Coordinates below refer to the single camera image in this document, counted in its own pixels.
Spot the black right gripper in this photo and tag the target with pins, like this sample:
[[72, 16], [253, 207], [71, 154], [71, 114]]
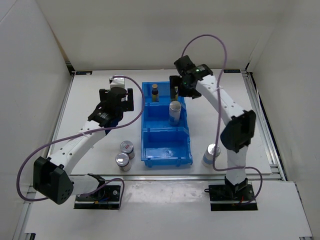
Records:
[[176, 81]]

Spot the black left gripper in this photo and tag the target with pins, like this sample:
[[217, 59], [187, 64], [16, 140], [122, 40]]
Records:
[[128, 107]]

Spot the brown sauce bottle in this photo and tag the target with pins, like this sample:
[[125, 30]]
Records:
[[176, 93], [155, 93]]

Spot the blue-label salt shaker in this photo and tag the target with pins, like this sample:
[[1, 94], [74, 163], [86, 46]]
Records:
[[209, 154], [174, 113]]

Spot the red-label spice jar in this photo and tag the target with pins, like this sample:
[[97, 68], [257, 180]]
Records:
[[123, 162], [127, 147]]

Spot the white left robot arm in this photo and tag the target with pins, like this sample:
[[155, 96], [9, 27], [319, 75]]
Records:
[[52, 175]]

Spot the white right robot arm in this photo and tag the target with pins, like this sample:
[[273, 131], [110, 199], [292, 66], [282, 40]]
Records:
[[239, 122]]

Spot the blue far storage bin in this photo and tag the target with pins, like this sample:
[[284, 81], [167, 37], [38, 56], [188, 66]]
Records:
[[164, 97]]

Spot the blue storage bin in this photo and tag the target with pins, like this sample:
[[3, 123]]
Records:
[[156, 117], [164, 97], [166, 147]]

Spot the blue middle storage bin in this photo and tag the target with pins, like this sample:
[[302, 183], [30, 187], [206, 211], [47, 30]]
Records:
[[156, 117]]

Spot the blue near storage bin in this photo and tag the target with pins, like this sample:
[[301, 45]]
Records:
[[166, 147]]

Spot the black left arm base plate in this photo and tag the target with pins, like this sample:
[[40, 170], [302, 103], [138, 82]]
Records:
[[109, 197]]

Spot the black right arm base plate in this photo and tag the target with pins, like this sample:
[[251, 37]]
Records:
[[221, 199]]

